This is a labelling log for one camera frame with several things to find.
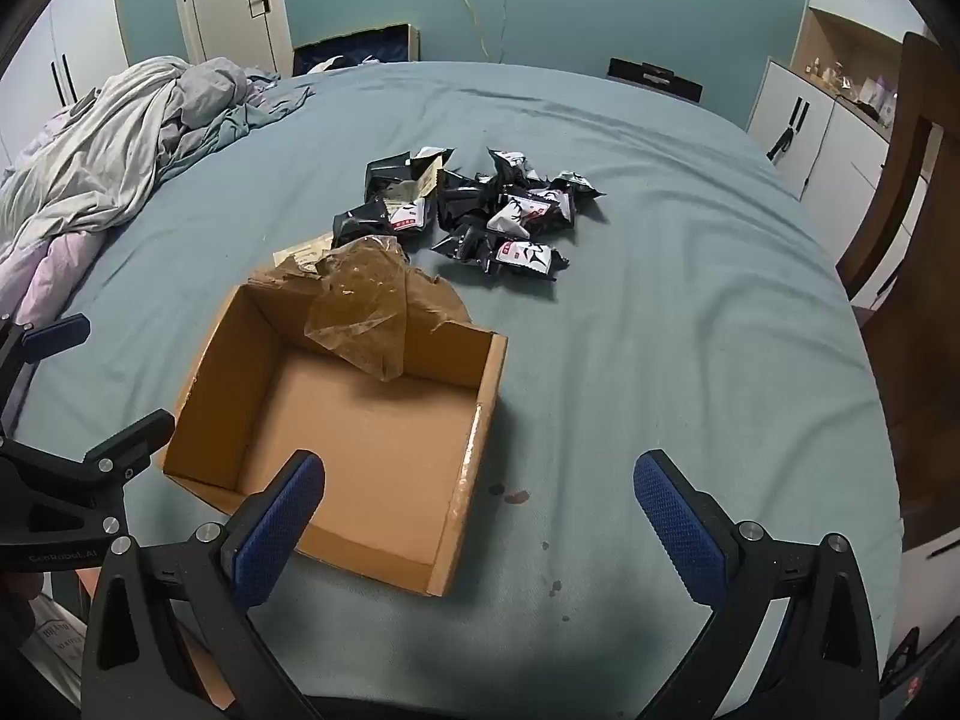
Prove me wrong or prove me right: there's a white door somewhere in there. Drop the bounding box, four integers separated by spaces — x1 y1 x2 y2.
171 0 293 77

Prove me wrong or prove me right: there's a black flat box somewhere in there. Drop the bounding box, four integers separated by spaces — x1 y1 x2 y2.
606 58 704 104

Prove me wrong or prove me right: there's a white wardrobe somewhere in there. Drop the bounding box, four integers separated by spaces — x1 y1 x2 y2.
0 0 132 160

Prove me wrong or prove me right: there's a brown cardboard box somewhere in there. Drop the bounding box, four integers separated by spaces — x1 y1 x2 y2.
161 259 509 599

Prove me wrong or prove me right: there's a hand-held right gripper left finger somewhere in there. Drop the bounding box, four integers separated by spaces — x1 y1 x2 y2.
81 450 327 720

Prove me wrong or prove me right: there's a dark blue open box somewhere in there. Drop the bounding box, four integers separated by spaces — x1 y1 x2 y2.
291 24 419 77

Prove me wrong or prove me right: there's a white cabinet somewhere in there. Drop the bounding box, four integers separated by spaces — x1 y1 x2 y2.
746 0 938 301

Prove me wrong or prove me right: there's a pink quilt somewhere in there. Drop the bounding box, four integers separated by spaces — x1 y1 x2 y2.
0 112 113 325

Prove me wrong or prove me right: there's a wooden chair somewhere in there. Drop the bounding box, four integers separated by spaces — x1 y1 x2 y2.
836 31 960 550

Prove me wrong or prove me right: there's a grey crumpled blanket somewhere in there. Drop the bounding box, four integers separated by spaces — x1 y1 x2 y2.
0 56 316 256

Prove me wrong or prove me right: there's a pile of black snack packets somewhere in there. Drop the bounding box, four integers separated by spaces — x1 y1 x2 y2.
332 144 607 282

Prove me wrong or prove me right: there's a crumpled clear plastic wrap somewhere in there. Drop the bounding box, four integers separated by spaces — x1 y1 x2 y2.
304 235 412 383

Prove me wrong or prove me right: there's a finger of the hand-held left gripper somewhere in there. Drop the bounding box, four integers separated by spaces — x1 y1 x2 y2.
81 409 176 535
0 313 92 436

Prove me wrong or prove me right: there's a teal bed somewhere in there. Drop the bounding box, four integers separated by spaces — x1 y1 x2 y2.
0 60 905 720

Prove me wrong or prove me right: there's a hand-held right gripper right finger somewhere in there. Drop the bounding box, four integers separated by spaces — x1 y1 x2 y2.
632 448 880 720

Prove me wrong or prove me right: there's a black device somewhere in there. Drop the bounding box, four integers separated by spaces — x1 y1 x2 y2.
877 626 947 700

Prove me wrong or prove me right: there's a white printed bag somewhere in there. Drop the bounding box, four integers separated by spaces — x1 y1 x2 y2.
21 592 95 692

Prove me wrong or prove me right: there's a yellow cable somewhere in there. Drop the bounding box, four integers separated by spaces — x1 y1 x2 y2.
450 0 494 61

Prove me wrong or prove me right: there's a beige paper slip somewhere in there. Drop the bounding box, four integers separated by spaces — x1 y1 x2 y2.
272 238 336 272

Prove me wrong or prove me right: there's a beige paper snack packet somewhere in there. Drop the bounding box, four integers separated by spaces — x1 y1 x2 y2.
382 152 445 202

